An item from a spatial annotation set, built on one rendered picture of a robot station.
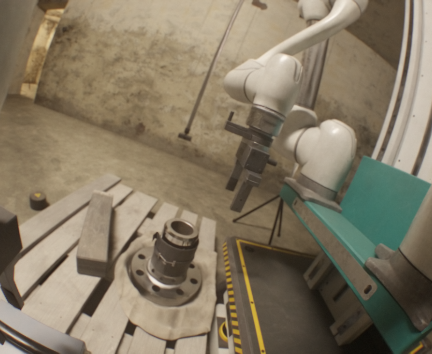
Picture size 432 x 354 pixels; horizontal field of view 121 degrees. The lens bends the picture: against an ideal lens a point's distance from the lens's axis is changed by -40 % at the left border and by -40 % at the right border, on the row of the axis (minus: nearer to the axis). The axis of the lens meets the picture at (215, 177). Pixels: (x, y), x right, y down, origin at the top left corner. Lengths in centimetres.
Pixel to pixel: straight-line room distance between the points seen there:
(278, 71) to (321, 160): 31
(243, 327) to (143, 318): 28
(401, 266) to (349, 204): 38
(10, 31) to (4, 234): 18
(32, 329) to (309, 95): 102
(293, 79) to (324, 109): 272
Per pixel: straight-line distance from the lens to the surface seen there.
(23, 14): 16
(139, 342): 64
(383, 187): 65
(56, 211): 99
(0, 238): 24
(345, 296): 76
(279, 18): 334
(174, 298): 69
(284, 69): 50
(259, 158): 46
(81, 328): 68
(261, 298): 65
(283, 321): 64
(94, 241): 75
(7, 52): 15
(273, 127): 48
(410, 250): 40
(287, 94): 48
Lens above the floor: 74
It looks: 16 degrees down
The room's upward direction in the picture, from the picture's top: 22 degrees clockwise
